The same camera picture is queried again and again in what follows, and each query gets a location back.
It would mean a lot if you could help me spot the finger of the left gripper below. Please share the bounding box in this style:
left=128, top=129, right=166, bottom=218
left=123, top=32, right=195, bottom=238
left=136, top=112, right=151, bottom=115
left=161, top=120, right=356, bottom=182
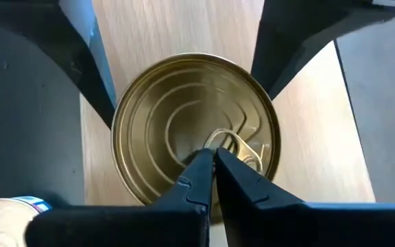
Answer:
left=250, top=0, right=395, bottom=101
left=0, top=0, right=117, bottom=130

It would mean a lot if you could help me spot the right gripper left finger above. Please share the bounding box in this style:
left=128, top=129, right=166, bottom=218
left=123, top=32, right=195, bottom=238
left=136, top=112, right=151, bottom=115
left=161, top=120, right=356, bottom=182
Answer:
left=25, top=148, right=216, bottom=247

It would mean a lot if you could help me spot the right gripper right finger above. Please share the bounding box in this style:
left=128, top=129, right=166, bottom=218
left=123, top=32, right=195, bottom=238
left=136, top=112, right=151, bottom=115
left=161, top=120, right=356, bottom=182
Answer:
left=215, top=147, right=395, bottom=247

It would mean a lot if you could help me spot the wooden shelf black metal frame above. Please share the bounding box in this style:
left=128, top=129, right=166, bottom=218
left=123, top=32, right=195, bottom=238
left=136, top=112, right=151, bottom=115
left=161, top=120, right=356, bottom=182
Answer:
left=79, top=0, right=377, bottom=247

